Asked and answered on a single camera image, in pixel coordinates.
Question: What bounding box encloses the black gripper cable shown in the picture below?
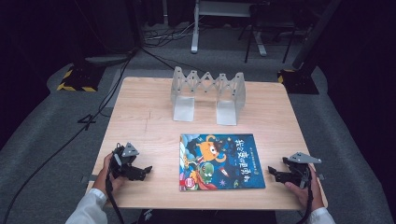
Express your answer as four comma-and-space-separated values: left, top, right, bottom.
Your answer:
105, 169, 125, 224
295, 167, 314, 224

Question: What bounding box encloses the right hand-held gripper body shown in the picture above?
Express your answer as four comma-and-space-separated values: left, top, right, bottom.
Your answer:
281, 151, 322, 189

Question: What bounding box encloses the person's dark lap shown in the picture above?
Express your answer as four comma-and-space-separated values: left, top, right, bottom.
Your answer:
135, 209, 278, 224

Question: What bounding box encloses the white desk frame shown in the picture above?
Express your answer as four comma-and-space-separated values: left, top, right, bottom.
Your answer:
190, 0, 269, 58

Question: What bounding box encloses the stand base with striped edge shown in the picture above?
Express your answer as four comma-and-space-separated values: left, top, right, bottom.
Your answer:
276, 67, 320, 95
56, 54, 134, 93

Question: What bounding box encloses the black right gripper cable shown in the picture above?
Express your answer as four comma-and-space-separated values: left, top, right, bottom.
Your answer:
295, 167, 314, 224

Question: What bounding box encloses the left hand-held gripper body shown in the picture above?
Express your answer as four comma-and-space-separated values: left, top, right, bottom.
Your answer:
108, 142, 140, 181

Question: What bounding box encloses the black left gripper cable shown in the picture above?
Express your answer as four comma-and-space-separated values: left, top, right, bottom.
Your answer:
105, 169, 125, 224

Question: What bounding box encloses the colourful children's picture book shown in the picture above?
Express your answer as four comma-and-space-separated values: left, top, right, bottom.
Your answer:
178, 133, 266, 192

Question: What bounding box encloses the long black floor cable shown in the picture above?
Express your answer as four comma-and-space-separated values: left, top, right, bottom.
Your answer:
0, 48, 139, 224

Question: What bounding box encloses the person's left hand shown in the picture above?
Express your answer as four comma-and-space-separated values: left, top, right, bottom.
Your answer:
92, 152, 126, 196

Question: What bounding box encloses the black metal chair frame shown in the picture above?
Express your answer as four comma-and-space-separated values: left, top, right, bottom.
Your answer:
237, 2, 297, 64

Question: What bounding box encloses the thin black floor cable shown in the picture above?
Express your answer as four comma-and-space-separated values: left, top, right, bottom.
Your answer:
139, 46, 207, 75

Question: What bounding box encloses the translucent expandable book rack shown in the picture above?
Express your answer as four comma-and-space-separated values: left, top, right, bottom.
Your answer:
170, 65, 247, 127

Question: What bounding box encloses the bundle of floor cables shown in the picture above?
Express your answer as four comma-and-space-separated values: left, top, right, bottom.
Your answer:
142, 21, 200, 49

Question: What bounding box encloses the dark slanted stand post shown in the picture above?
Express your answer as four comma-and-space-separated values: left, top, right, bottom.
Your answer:
291, 0, 344, 71

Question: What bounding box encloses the person's right hand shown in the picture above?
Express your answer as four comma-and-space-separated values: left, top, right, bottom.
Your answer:
284, 163, 326, 213

